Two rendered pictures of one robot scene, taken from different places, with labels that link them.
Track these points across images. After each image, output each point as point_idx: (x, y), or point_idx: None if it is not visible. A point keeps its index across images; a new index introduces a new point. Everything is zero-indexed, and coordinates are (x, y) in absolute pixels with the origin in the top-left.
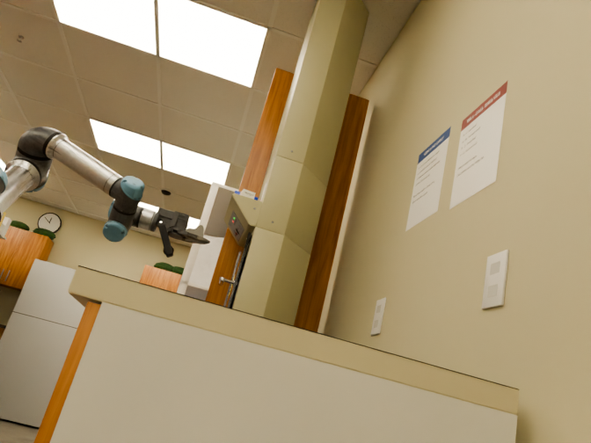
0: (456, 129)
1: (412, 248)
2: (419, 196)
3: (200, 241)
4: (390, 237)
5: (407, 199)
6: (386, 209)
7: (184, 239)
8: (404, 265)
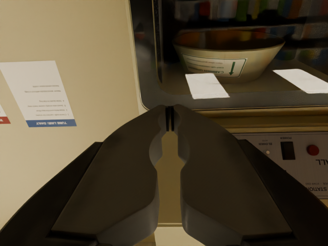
0: (18, 121)
1: (23, 37)
2: (48, 88)
3: (132, 119)
4: (91, 63)
5: (74, 93)
6: (125, 98)
7: (257, 243)
8: (30, 21)
